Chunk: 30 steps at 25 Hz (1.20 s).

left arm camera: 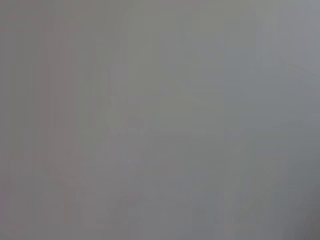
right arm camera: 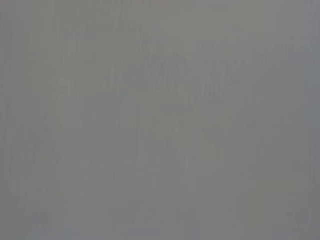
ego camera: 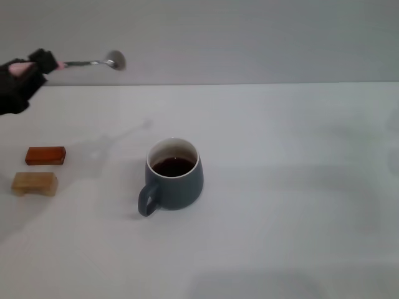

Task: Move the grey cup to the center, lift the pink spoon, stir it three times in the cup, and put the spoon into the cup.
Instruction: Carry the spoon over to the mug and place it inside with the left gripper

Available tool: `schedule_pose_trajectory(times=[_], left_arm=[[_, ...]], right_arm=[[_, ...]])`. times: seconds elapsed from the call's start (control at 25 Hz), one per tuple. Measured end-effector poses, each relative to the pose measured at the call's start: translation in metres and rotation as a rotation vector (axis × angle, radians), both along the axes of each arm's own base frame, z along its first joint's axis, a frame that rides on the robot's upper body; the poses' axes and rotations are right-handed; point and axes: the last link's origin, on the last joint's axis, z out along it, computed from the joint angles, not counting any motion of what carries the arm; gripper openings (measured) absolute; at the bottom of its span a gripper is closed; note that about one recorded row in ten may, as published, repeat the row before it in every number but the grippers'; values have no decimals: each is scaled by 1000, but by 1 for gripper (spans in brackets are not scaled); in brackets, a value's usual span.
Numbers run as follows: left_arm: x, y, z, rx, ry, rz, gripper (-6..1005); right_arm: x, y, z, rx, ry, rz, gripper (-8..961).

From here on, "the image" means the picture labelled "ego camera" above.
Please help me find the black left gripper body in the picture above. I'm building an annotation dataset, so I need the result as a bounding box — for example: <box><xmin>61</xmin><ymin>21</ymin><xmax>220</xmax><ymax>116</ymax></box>
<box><xmin>0</xmin><ymin>62</ymin><xmax>35</xmax><ymax>116</ymax></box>

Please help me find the light wooden block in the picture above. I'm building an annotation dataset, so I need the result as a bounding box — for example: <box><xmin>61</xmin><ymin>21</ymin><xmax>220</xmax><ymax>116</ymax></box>
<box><xmin>11</xmin><ymin>171</ymin><xmax>59</xmax><ymax>197</ymax></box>

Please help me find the grey ceramic cup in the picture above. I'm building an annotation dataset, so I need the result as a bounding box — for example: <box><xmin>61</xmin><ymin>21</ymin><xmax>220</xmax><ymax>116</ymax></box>
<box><xmin>138</xmin><ymin>137</ymin><xmax>206</xmax><ymax>217</ymax></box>

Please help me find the pink handled metal spoon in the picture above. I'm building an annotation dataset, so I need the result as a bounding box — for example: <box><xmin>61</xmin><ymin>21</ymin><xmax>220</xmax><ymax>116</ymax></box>
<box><xmin>8</xmin><ymin>50</ymin><xmax>127</xmax><ymax>76</ymax></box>

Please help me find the dark brown coffee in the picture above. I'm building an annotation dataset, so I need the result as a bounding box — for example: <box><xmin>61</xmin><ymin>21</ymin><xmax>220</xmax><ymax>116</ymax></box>
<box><xmin>151</xmin><ymin>157</ymin><xmax>197</xmax><ymax>178</ymax></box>

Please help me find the dark brown wooden block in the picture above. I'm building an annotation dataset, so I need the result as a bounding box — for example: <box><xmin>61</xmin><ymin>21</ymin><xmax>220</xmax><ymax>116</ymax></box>
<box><xmin>24</xmin><ymin>146</ymin><xmax>67</xmax><ymax>166</ymax></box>

